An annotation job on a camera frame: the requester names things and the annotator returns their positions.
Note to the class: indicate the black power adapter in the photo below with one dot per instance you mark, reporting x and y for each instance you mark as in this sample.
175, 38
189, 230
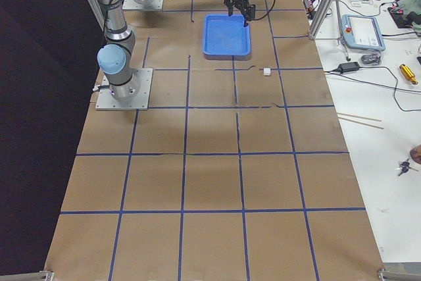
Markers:
348, 67

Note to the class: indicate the teach pendant tablet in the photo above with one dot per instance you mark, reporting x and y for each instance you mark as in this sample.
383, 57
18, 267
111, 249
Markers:
362, 33

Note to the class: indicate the white block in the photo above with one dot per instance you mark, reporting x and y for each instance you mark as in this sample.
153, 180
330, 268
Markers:
267, 71

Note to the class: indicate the bunch of keys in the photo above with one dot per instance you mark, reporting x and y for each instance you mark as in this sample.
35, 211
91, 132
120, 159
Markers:
404, 167

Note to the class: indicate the blue plastic tray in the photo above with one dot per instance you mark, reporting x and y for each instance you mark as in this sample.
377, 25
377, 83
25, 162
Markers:
226, 38

